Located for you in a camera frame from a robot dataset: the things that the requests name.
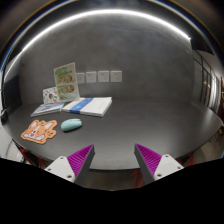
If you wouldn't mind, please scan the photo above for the orange corgi mouse pad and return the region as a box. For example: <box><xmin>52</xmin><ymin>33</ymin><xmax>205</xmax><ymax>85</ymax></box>
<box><xmin>21</xmin><ymin>120</ymin><xmax>57</xmax><ymax>144</ymax></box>

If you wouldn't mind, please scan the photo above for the small white illustrated card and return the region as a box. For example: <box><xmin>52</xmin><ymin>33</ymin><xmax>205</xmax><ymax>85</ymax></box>
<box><xmin>43</xmin><ymin>87</ymin><xmax>59</xmax><ymax>104</ymax></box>

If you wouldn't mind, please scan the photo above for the green standing menu leaflet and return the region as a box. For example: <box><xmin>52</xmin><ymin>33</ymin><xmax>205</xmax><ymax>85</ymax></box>
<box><xmin>54</xmin><ymin>63</ymin><xmax>80</xmax><ymax>102</ymax></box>

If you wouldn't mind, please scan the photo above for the mint green computer mouse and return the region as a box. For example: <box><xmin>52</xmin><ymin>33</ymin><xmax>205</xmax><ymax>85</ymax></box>
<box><xmin>61</xmin><ymin>119</ymin><xmax>82</xmax><ymax>132</ymax></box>

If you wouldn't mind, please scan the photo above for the grey thin booklet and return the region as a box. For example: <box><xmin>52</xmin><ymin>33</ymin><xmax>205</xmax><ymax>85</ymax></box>
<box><xmin>31</xmin><ymin>102</ymin><xmax>64</xmax><ymax>117</ymax></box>

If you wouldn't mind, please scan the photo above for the curved ceiling light strip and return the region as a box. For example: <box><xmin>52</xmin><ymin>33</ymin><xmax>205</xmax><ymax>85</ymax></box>
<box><xmin>1</xmin><ymin>9</ymin><xmax>191</xmax><ymax>84</ymax></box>

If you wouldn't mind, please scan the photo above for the red chair under table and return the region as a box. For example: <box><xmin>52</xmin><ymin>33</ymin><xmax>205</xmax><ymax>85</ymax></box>
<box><xmin>132</xmin><ymin>170</ymin><xmax>144</xmax><ymax>188</ymax></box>

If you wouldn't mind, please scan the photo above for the white book with blue band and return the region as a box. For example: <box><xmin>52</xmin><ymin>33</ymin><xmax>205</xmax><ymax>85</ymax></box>
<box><xmin>62</xmin><ymin>97</ymin><xmax>112</xmax><ymax>117</ymax></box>

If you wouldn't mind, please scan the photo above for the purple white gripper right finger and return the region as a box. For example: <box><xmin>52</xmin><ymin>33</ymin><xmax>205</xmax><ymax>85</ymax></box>
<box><xmin>134</xmin><ymin>144</ymin><xmax>183</xmax><ymax>185</ymax></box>

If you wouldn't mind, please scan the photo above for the white wall socket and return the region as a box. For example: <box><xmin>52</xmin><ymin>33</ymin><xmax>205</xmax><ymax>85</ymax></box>
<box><xmin>76</xmin><ymin>73</ymin><xmax>85</xmax><ymax>84</ymax></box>
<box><xmin>111</xmin><ymin>71</ymin><xmax>122</xmax><ymax>82</ymax></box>
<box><xmin>98</xmin><ymin>71</ymin><xmax>109</xmax><ymax>82</ymax></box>
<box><xmin>86</xmin><ymin>71</ymin><xmax>96</xmax><ymax>83</ymax></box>

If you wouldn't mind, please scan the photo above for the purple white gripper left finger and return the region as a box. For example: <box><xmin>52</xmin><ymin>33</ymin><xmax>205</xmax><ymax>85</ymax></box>
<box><xmin>46</xmin><ymin>145</ymin><xmax>95</xmax><ymax>183</ymax></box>

